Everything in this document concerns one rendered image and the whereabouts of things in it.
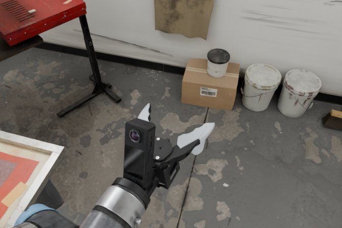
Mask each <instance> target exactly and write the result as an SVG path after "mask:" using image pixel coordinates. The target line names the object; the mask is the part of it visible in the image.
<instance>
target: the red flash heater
mask: <svg viewBox="0 0 342 228"><path fill-rule="evenodd" d="M33 9H35V10H36V12H33V13H29V11H30V10H33ZM86 13H87V12H86V3H85V2H84V1H82V0H0V36H1V37H2V38H3V39H4V40H5V41H6V42H7V43H8V44H9V45H10V46H13V45H15V44H17V43H20V42H22V41H24V40H27V39H29V38H31V37H34V36H36V35H38V34H41V33H43V32H45V31H47V30H50V29H52V28H54V27H57V26H59V25H61V24H63V23H66V22H68V21H70V20H73V19H75V18H77V17H80V16H82V15H84V14H86Z"/></svg>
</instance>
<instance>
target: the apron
mask: <svg viewBox="0 0 342 228"><path fill-rule="evenodd" d="M213 4H214V0H154V8H155V30H159V31H162V32H164V33H169V34H181V35H183V36H185V37H187V38H196V37H201V38H202V39H204V40H206V39H207V34H208V29H209V24H210V18H211V14H212V10H213Z"/></svg>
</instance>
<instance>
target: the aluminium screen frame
mask: <svg viewBox="0 0 342 228"><path fill-rule="evenodd" d="M0 141H1V142H4V143H8V144H12V145H16V146H19V147H23V148H27V149H31V150H35V151H38V152H42V153H46V154H50V157H49V158H48V160H47V161H46V163H45V164H44V166H43V167H42V169H41V170H40V172H39V174H38V175H37V177H36V178H35V180H34V181H33V183H32V184H31V186H30V188H29V189H28V191H27V192H26V194H25V195H24V197H23V198H22V200H21V201H20V203H19V204H18V206H17V207H16V209H15V210H14V212H13V214H12V215H11V217H10V218H9V220H8V221H7V223H6V224H5V226H4V227H3V228H11V227H13V226H14V224H15V222H16V220H17V218H18V217H19V215H20V214H21V213H22V212H23V211H26V210H27V209H28V207H30V206H32V205H33V204H34V203H35V201H36V200H37V198H38V196H39V195H40V193H41V192H42V190H43V188H44V187H45V185H46V183H47V182H48V180H49V179H50V177H51V175H52V174H53V172H54V171H55V169H56V167H57V166H58V164H59V162H60V161H61V159H62V158H63V156H64V154H65V153H66V149H65V147H62V146H58V145H54V144H50V143H47V142H43V141H39V140H36V139H32V138H28V137H24V136H20V135H16V134H12V133H7V132H4V131H0Z"/></svg>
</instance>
